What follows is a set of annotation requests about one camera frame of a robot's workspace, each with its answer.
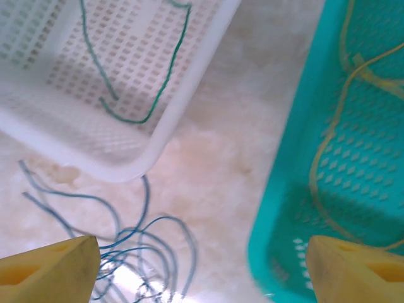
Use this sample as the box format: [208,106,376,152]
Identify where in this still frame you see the thin blue cable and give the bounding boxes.
[94,175,199,303]
[17,159,122,241]

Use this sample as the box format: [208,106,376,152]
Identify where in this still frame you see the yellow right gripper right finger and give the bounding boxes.
[307,235,404,303]

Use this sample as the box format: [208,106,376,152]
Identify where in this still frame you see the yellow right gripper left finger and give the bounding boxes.
[0,235,102,303]

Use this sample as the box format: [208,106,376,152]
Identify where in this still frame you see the thin yellow cable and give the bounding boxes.
[309,44,404,252]
[339,0,404,95]

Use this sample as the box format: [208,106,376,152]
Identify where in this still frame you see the thin green cable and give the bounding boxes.
[78,0,119,102]
[98,0,193,124]

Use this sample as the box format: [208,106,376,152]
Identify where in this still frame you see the white plastic basket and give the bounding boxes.
[0,0,242,184]

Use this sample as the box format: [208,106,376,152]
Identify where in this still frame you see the teal plastic basket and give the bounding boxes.
[246,0,404,303]

